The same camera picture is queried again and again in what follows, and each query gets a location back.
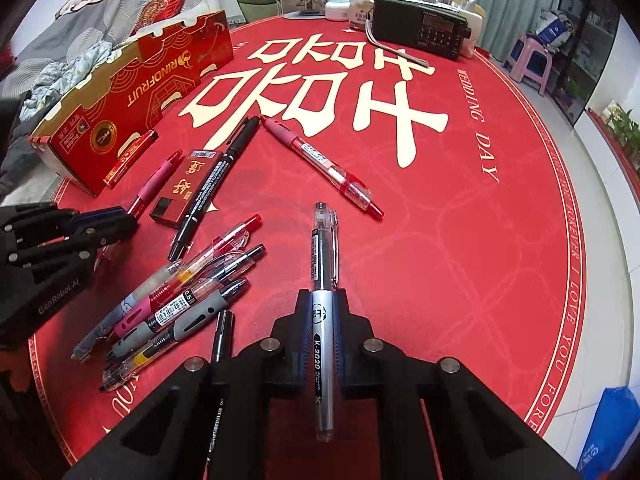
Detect white barrel pen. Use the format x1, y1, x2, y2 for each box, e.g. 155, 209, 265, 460
70, 259, 181, 362

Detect red lighter box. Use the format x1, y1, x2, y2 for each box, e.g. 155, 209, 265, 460
150, 150, 221, 229

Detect pink grip pen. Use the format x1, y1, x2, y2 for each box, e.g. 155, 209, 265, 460
115, 252, 250, 338

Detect slim red lighter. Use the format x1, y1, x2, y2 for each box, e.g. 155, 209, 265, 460
103, 129, 158, 188

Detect red gel pen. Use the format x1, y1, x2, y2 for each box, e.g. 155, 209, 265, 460
114, 214, 262, 337

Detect black marker pen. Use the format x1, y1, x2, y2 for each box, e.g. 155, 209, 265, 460
167, 116, 260, 262

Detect silver K-2020 pen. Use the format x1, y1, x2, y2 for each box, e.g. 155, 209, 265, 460
310, 203, 340, 443

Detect red pen with clear barrel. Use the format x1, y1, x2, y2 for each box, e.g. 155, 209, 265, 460
262, 116, 384, 221

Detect black thin marker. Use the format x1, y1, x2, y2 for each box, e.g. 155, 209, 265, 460
204, 310, 235, 479

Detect grey covered sofa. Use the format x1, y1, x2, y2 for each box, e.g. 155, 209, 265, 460
1, 0, 148, 197

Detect red cardboard fruit box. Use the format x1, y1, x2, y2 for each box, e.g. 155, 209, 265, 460
29, 11, 233, 196

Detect blue plastic bag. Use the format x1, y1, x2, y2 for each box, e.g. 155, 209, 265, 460
576, 387, 639, 479

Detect light blue floral cloth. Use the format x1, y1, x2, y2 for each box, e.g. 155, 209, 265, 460
20, 40, 112, 122

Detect red embroidered cushion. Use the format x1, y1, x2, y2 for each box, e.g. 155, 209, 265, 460
131, 0, 184, 36

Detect red round table mat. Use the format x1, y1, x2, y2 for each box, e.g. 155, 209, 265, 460
58, 18, 584, 479

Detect white round container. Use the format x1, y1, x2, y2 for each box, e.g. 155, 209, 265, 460
324, 0, 350, 22

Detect green potted plants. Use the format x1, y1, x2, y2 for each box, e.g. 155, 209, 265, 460
601, 101, 639, 172

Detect black portable radio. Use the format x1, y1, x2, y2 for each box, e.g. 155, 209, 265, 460
372, 0, 472, 61

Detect pink plastic stool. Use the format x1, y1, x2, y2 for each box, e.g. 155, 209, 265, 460
503, 34, 553, 96

